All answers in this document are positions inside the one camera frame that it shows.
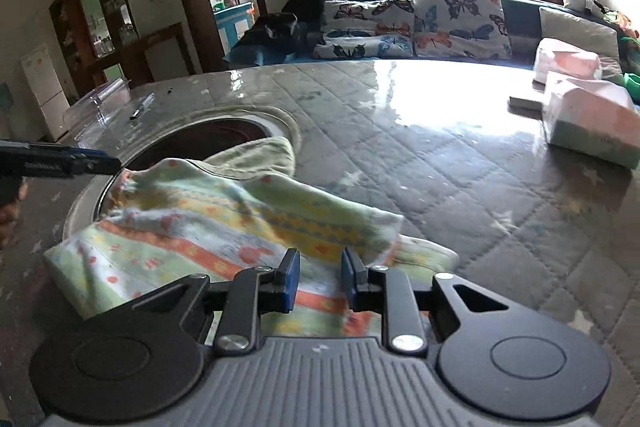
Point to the clear plastic container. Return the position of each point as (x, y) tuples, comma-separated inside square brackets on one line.
[(99, 104)]

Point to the grey cushion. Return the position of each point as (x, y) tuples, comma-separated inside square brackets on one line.
[(587, 35)]

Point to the floral green child shirt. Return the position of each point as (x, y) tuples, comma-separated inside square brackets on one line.
[(236, 210)]

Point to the pink green plush toy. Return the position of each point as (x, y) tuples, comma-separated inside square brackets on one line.
[(623, 22)]

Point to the dark wood display cabinet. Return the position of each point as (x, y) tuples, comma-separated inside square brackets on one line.
[(100, 42)]

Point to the butterfly pillow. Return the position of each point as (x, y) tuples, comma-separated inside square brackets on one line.
[(474, 29), (351, 30)]

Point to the black clothes pile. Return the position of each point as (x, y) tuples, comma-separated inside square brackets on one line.
[(278, 38)]

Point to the white plush toy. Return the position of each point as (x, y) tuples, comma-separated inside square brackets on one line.
[(591, 7)]

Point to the green bowl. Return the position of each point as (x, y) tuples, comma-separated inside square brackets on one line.
[(632, 85)]

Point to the white small fridge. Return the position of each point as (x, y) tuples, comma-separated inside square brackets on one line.
[(47, 91)]

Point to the left butterfly pillow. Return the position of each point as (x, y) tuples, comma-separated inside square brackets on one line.
[(351, 30)]

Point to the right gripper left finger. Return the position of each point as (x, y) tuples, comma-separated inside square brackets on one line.
[(254, 292)]

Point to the round induction cooktop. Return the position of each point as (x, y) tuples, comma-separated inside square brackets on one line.
[(199, 140)]

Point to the black marker pen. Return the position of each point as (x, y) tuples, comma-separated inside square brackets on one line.
[(143, 106)]

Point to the right butterfly pillow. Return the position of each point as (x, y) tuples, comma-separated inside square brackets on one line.
[(474, 29)]

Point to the blue white cabinet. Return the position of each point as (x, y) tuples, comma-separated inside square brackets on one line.
[(232, 23)]

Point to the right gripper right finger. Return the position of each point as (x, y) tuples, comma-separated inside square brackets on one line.
[(387, 292)]

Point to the flat grey notebook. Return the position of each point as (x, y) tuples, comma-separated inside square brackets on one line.
[(525, 104)]

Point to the far pink tissue pack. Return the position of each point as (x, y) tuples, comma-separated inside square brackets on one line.
[(553, 55)]

